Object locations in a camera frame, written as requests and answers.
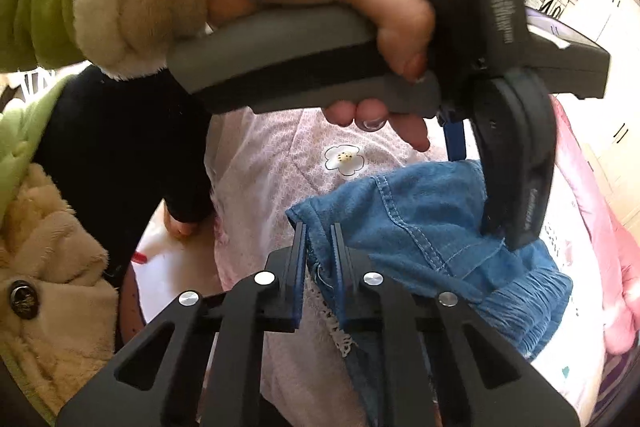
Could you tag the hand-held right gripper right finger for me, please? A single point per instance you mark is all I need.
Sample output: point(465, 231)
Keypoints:
point(337, 267)

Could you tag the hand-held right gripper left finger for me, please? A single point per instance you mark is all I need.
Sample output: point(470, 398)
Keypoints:
point(299, 267)

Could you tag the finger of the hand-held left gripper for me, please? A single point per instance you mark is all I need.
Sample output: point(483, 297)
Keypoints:
point(454, 139)

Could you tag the blue denim lace-trimmed pants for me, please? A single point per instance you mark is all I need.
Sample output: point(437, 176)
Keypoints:
point(425, 217)

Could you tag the pink printed bed sheet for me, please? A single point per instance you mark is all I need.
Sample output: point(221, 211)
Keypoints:
point(260, 167)

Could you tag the person's bare foot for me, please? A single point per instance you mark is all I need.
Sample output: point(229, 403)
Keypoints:
point(180, 227)

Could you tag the white wardrobe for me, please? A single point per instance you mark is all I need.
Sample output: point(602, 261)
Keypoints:
point(617, 22)

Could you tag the pink quilt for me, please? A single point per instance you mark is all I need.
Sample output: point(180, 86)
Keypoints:
point(600, 207)

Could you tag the person's cream fleece jacket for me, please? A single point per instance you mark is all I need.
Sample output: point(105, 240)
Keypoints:
point(50, 257)

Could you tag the purple striped pillow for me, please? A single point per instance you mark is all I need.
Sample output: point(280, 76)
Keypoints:
point(614, 387)

